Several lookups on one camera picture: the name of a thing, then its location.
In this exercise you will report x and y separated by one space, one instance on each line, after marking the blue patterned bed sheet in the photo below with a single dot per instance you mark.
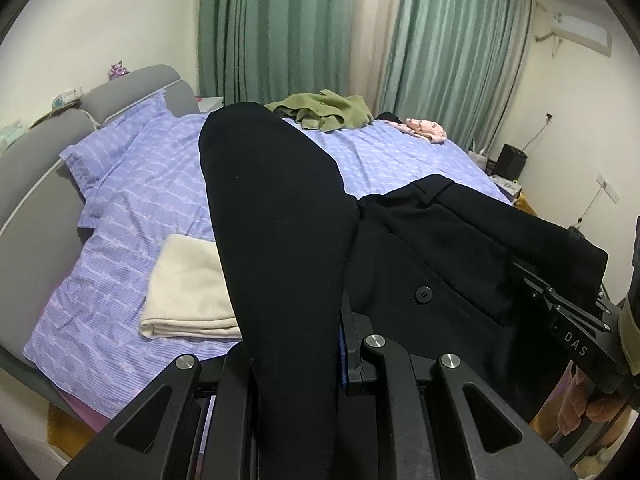
87 341

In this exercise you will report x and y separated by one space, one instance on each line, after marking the green curtain left panel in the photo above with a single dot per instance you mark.
266 50

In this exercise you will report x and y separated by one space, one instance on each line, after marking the cream folded towel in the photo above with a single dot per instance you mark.
187 294

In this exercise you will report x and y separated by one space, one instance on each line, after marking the grey upholstered headboard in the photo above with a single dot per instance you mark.
41 204

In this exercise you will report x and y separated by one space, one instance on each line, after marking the purple toy on headboard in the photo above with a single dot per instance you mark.
117 70

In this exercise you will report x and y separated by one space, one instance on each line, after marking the green curtain panel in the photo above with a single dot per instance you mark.
266 50
457 62

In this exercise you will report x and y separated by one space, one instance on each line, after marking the blue patterned pillow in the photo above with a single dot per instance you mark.
90 160

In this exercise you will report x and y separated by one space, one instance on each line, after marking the cardboard box on floor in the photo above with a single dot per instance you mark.
509 188

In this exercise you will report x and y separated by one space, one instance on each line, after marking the olive green garment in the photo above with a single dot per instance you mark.
326 110

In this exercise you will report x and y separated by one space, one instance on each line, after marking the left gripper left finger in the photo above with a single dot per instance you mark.
194 420

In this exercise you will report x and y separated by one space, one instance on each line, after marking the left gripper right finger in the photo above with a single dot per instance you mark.
409 417

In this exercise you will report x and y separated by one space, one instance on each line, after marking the pink floral garment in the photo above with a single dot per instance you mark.
425 129

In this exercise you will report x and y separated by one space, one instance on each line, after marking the black pants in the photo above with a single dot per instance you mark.
435 265

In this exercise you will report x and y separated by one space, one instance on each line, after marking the white air conditioner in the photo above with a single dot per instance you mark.
561 26

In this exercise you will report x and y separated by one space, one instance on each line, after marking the right human hand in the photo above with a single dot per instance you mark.
575 406

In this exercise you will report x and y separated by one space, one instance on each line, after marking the green curtain right panel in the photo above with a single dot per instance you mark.
457 62

